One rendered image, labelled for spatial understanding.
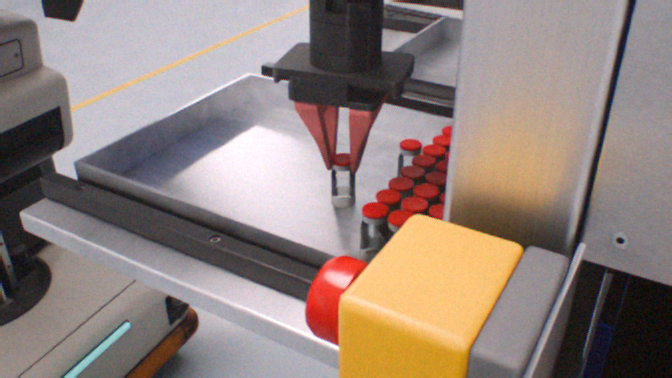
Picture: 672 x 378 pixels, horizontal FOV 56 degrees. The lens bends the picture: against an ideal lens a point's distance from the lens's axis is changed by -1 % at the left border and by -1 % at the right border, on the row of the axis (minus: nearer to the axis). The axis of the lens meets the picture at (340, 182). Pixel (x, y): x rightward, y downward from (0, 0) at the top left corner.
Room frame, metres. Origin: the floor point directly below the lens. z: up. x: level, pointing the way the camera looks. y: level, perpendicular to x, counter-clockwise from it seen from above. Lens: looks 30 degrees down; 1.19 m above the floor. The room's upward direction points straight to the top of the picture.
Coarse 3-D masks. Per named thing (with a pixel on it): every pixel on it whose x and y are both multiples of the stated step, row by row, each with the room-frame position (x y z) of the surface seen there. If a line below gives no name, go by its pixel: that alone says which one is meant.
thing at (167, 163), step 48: (240, 96) 0.70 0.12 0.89; (144, 144) 0.57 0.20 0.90; (192, 144) 0.60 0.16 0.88; (240, 144) 0.60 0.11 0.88; (288, 144) 0.60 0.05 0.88; (384, 144) 0.60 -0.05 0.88; (144, 192) 0.46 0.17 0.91; (192, 192) 0.50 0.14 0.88; (240, 192) 0.50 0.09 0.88; (288, 192) 0.50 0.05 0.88; (240, 240) 0.41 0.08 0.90; (288, 240) 0.38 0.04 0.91; (336, 240) 0.43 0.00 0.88
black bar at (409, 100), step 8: (264, 64) 0.80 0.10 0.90; (272, 64) 0.80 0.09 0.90; (264, 72) 0.79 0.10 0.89; (272, 72) 0.78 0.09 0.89; (400, 96) 0.69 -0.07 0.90; (408, 96) 0.69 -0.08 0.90; (416, 96) 0.69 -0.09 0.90; (424, 96) 0.69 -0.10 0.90; (392, 104) 0.70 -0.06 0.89; (400, 104) 0.69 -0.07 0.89; (408, 104) 0.69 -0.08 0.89; (416, 104) 0.68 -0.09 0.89; (424, 104) 0.68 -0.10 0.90; (432, 104) 0.67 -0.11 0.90; (440, 104) 0.67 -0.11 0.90; (448, 104) 0.67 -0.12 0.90; (432, 112) 0.67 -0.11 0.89; (440, 112) 0.67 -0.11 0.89; (448, 112) 0.66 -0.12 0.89
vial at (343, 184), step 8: (336, 168) 0.48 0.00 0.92; (344, 168) 0.48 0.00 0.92; (336, 176) 0.48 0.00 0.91; (344, 176) 0.48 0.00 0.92; (352, 176) 0.48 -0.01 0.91; (336, 184) 0.48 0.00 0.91; (344, 184) 0.47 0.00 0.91; (352, 184) 0.48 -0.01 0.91; (336, 192) 0.48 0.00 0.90; (344, 192) 0.47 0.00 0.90; (352, 192) 0.48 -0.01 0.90; (336, 200) 0.48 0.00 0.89; (344, 200) 0.47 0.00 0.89; (352, 200) 0.48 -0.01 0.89
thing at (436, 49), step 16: (432, 32) 0.92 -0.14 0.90; (448, 32) 0.96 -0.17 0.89; (400, 48) 0.83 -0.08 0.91; (416, 48) 0.87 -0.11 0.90; (432, 48) 0.91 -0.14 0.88; (448, 48) 0.91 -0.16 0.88; (416, 64) 0.85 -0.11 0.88; (432, 64) 0.85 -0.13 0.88; (448, 64) 0.85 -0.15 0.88; (416, 80) 0.70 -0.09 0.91; (432, 80) 0.79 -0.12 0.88; (448, 80) 0.79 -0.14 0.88; (432, 96) 0.69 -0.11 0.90; (448, 96) 0.68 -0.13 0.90
